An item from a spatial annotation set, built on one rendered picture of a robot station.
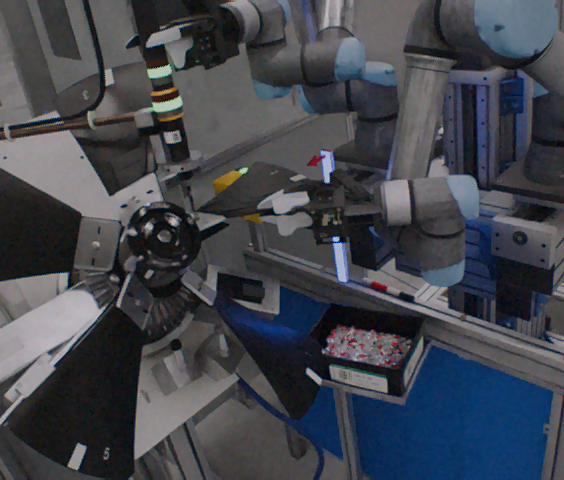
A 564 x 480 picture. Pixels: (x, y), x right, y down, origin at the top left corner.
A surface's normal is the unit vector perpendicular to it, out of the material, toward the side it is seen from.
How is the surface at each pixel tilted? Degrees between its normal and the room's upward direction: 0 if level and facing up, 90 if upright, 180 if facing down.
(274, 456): 0
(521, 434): 90
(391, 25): 90
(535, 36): 85
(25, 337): 50
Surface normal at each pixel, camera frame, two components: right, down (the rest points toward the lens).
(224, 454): -0.16, -0.87
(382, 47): 0.55, 0.32
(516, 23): 0.34, 0.32
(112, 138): -0.22, -0.15
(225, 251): 0.71, 0.22
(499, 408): -0.69, 0.44
